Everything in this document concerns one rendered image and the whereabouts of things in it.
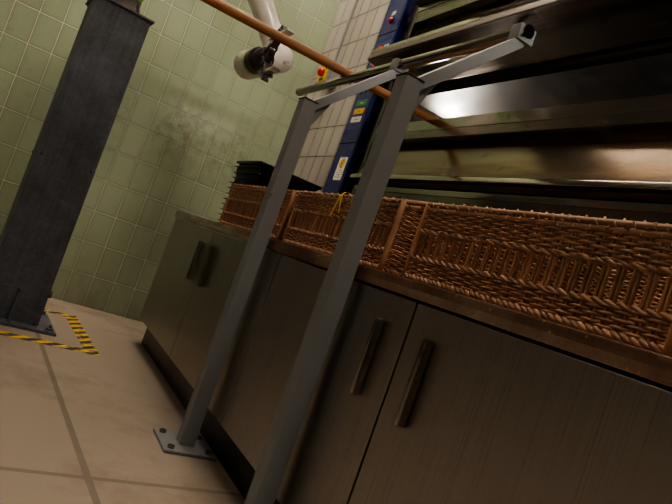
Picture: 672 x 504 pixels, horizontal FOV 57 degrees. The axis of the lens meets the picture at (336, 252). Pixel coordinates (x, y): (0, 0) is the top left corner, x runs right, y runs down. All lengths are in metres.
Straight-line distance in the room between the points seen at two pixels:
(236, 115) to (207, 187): 0.40
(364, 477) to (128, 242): 2.32
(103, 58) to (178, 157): 0.88
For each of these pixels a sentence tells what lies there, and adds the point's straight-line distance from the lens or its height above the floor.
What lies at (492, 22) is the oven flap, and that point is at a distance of 1.97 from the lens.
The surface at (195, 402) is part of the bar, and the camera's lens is 1.64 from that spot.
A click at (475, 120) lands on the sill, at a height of 1.16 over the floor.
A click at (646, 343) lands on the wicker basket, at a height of 0.59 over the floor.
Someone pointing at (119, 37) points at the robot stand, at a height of 1.09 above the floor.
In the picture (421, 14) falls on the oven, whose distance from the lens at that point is 2.70.
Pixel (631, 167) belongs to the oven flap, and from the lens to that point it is 1.56.
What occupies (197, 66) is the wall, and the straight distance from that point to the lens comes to 3.25.
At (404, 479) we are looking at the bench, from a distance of 0.96.
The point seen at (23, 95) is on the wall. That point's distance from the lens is 3.13.
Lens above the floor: 0.54
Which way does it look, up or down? 2 degrees up
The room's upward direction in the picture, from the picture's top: 20 degrees clockwise
